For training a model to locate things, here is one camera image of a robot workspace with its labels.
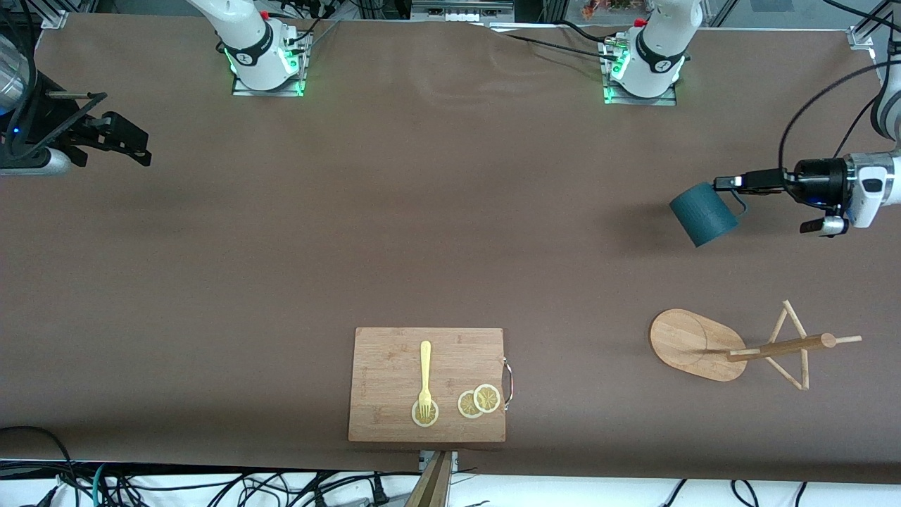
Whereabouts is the yellow plastic fork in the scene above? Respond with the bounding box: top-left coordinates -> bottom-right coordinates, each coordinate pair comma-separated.
417,341 -> 434,420

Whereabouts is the black base cable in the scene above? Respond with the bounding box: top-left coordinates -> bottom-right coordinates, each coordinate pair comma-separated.
489,27 -> 615,60

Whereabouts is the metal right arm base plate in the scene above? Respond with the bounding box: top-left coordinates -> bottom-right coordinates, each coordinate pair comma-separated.
231,30 -> 312,98

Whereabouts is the wooden cutting board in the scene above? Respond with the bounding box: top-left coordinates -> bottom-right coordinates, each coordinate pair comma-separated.
348,327 -> 508,444

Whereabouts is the teal ribbed cup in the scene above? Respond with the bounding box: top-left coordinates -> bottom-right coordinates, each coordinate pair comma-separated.
669,182 -> 748,249

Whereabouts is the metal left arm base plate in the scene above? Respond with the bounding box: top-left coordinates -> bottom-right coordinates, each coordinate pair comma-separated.
600,37 -> 681,107

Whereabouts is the thick black floor cable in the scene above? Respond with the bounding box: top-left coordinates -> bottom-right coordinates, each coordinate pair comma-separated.
0,425 -> 80,507

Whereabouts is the brown table cover cloth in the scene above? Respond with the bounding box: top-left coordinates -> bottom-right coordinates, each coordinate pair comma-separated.
0,12 -> 901,486

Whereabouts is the wooden mug rack with pegs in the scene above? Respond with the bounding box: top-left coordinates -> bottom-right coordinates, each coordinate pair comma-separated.
648,300 -> 863,392

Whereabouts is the wooden plank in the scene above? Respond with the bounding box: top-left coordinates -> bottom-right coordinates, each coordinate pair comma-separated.
404,451 -> 453,507

